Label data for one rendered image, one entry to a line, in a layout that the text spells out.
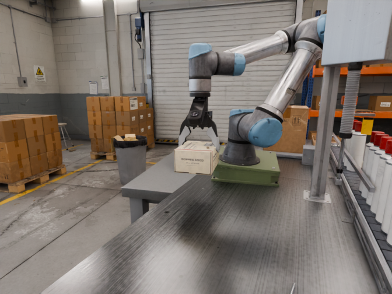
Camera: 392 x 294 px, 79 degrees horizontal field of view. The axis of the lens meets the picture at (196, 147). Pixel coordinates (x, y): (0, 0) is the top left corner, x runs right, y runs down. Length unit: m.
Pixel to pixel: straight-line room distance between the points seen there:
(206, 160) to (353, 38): 0.53
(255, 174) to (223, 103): 4.33
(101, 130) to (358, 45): 4.25
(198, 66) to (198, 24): 4.79
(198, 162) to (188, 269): 0.32
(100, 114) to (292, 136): 3.68
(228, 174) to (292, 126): 0.63
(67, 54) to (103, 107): 2.90
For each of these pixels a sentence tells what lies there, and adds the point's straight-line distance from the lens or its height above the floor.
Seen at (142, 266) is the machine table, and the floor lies 0.83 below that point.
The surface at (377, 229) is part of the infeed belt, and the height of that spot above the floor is 0.88.
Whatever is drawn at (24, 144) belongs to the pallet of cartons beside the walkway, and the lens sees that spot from 3.69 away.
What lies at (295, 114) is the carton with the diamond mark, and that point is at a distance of 1.52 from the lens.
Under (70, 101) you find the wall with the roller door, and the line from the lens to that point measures 7.17.
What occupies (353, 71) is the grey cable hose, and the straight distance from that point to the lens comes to 0.80.
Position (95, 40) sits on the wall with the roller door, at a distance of 6.71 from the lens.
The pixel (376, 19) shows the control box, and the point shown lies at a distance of 0.82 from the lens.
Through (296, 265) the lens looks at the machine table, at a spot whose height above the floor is 0.83.
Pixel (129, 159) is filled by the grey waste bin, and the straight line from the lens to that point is 3.18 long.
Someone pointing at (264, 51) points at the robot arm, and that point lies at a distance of 1.05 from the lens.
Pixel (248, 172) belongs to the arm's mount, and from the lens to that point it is 1.02.
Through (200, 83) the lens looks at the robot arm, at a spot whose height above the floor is 1.23.
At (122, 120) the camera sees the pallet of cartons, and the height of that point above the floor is 0.74.
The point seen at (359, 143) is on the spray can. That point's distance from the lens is 1.16.
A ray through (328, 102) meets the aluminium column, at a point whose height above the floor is 1.17.
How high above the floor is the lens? 1.20
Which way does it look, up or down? 13 degrees down
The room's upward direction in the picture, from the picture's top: straight up
